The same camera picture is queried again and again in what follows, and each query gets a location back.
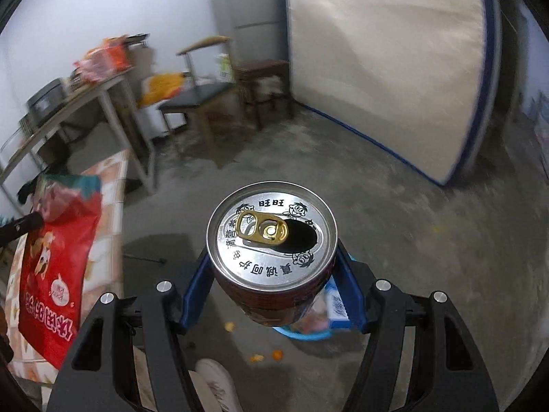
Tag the grey microwave oven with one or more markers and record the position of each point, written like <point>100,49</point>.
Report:
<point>45,101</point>

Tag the red snack bag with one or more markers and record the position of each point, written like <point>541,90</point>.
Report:
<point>51,274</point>

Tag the white cabinet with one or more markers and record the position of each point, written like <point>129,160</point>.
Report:
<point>150,120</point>

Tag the grey metal desk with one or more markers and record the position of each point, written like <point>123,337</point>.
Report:
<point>107,94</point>

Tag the white mattress with blue edge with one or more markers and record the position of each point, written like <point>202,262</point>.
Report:
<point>377,51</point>

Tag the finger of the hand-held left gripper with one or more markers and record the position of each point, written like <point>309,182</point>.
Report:
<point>23,226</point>

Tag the red drink can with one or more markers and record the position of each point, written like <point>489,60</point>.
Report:
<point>270,240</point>

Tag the grey refrigerator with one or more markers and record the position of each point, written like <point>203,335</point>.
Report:
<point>253,4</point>

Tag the yellow bag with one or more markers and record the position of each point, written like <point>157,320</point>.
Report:
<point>165,86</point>

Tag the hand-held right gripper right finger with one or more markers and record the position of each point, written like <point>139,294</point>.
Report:
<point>349,296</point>

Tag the person's white shoe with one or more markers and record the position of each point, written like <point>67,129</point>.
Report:
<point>216,384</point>

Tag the wooden chair with black seat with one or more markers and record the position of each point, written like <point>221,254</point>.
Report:
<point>193,96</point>

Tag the dark cloth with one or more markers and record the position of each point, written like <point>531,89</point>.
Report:
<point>28,189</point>

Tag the green white box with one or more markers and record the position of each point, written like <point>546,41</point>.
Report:
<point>224,68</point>

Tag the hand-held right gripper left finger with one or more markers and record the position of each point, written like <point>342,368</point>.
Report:
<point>195,296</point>

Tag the dark wooden stool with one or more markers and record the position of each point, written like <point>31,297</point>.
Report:
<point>261,68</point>

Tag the orange peel piece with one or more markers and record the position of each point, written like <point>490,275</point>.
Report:
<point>256,358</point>
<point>230,327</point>
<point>278,355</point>

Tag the pile of snack packets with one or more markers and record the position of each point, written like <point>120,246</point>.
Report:
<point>103,60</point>

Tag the blue plastic basin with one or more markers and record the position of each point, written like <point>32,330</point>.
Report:
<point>309,335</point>

